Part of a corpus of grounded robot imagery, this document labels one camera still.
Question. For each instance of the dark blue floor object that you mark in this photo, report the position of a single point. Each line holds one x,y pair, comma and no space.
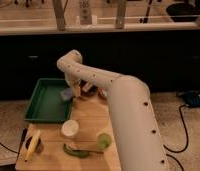
191,98

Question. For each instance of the yellow banana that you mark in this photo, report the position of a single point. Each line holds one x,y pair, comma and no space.
33,144

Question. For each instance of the blue sponge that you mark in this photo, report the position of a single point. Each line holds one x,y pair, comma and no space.
66,94

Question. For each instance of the white cup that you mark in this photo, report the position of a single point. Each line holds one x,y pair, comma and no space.
70,128

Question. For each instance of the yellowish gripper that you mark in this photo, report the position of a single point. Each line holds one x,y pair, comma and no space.
76,90

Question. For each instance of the green translucent cup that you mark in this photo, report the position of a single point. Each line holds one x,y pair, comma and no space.
104,140

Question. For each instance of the wooden block in bowl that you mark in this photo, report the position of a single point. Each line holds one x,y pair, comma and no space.
87,86

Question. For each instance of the terracotta bowl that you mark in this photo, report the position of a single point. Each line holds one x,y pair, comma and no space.
102,93

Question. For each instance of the green pepper toy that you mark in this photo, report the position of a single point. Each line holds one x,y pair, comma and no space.
76,153

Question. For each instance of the dark brown bowl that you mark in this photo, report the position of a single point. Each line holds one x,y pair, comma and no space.
91,92

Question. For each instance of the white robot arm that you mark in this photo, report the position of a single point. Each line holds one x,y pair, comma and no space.
138,140

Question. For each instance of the black round holder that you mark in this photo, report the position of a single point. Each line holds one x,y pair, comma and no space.
39,147

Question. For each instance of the green plastic tray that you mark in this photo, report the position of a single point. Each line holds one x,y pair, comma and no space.
46,104

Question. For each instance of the black chair base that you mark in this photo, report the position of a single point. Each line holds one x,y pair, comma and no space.
182,12

